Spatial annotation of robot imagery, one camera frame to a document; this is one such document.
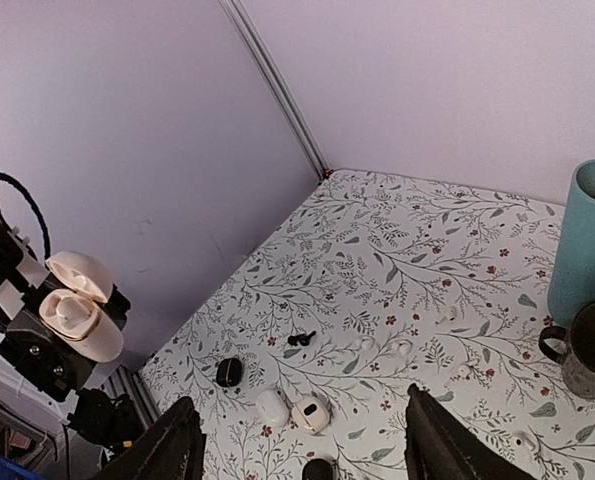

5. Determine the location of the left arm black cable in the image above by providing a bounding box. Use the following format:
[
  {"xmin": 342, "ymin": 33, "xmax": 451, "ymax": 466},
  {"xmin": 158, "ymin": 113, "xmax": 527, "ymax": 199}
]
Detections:
[{"xmin": 0, "ymin": 172, "xmax": 53, "ymax": 261}]

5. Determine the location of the floral patterned table mat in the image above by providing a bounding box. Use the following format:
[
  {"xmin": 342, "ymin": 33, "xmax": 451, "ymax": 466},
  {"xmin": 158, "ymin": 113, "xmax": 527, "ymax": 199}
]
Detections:
[{"xmin": 141, "ymin": 170, "xmax": 595, "ymax": 479}]

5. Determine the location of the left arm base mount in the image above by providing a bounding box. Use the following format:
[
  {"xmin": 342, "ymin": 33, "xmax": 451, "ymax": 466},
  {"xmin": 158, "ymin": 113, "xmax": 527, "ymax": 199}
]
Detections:
[{"xmin": 67, "ymin": 389, "xmax": 145, "ymax": 454}]

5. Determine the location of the black small earbud case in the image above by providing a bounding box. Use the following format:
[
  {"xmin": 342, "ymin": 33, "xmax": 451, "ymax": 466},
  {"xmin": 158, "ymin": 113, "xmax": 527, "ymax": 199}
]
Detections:
[{"xmin": 215, "ymin": 357, "xmax": 243, "ymax": 388}]

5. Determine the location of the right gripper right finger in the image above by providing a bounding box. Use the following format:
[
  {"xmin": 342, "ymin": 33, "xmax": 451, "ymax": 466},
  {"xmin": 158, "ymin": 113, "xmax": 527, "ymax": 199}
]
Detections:
[{"xmin": 405, "ymin": 384, "xmax": 531, "ymax": 480}]

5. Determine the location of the black oval earbud case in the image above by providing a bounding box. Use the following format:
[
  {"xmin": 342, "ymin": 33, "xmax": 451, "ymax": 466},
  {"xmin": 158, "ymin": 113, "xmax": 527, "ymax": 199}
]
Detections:
[{"xmin": 301, "ymin": 458, "xmax": 335, "ymax": 480}]

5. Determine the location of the dark grey mug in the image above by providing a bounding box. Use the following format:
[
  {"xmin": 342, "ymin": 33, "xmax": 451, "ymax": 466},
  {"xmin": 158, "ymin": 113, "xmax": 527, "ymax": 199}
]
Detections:
[{"xmin": 538, "ymin": 302, "xmax": 595, "ymax": 400}]

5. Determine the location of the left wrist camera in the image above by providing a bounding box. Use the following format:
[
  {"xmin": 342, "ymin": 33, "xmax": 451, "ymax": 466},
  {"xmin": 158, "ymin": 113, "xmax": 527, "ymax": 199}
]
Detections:
[{"xmin": 0, "ymin": 221, "xmax": 50, "ymax": 332}]

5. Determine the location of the white earbud mat centre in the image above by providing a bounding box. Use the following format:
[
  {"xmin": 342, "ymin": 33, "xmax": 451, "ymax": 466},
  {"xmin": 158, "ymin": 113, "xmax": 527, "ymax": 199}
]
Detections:
[{"xmin": 355, "ymin": 336, "xmax": 375, "ymax": 351}]

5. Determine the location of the white earbud near vase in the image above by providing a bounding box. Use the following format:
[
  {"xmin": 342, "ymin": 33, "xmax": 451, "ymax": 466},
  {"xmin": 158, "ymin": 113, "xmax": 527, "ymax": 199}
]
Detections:
[{"xmin": 436, "ymin": 306, "xmax": 460, "ymax": 325}]

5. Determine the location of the white earbud beside centre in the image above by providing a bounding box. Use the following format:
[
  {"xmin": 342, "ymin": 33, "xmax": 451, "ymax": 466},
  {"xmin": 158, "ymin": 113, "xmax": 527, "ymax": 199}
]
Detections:
[{"xmin": 391, "ymin": 340, "xmax": 413, "ymax": 358}]

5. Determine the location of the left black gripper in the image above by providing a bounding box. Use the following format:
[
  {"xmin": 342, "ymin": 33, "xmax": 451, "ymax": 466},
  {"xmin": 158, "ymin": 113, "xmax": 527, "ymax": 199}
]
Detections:
[{"xmin": 0, "ymin": 279, "xmax": 131, "ymax": 402}]

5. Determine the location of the teal tall vase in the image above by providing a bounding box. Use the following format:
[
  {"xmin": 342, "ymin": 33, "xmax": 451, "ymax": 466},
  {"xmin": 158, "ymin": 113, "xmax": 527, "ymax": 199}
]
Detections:
[{"xmin": 546, "ymin": 158, "xmax": 595, "ymax": 329}]

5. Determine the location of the white earbud near mug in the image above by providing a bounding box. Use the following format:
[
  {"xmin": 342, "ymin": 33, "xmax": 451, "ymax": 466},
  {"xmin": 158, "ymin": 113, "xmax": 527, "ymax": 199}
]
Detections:
[{"xmin": 454, "ymin": 363, "xmax": 477, "ymax": 380}]

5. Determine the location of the white closed earbud case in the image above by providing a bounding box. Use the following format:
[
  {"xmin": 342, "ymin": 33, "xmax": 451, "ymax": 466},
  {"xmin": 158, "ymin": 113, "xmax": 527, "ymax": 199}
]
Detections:
[{"xmin": 255, "ymin": 389, "xmax": 290, "ymax": 428}]

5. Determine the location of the black earbud pair left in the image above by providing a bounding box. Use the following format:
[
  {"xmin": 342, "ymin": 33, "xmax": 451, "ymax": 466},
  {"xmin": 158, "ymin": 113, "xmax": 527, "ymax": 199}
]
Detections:
[{"xmin": 287, "ymin": 331, "xmax": 316, "ymax": 347}]

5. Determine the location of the white open earbud case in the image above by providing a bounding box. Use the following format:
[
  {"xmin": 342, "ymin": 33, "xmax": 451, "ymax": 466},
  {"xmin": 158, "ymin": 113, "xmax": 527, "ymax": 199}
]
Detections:
[{"xmin": 291, "ymin": 396, "xmax": 332, "ymax": 436}]

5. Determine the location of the white earbud on mat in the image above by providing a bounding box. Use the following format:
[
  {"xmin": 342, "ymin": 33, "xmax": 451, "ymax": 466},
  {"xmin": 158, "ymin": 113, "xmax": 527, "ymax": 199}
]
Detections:
[{"xmin": 512, "ymin": 431, "xmax": 538, "ymax": 452}]

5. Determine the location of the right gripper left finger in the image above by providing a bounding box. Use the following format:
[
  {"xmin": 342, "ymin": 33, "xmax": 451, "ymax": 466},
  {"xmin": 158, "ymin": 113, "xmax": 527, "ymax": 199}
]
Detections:
[{"xmin": 91, "ymin": 396, "xmax": 206, "ymax": 480}]

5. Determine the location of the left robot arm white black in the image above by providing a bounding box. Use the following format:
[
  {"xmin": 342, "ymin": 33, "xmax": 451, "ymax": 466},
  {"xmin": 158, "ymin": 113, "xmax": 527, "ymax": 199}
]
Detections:
[{"xmin": 0, "ymin": 282, "xmax": 131, "ymax": 435}]

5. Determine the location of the left aluminium frame post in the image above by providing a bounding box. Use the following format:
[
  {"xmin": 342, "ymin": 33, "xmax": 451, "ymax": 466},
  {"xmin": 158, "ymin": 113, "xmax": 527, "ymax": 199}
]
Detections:
[{"xmin": 220, "ymin": 0, "xmax": 329, "ymax": 181}]

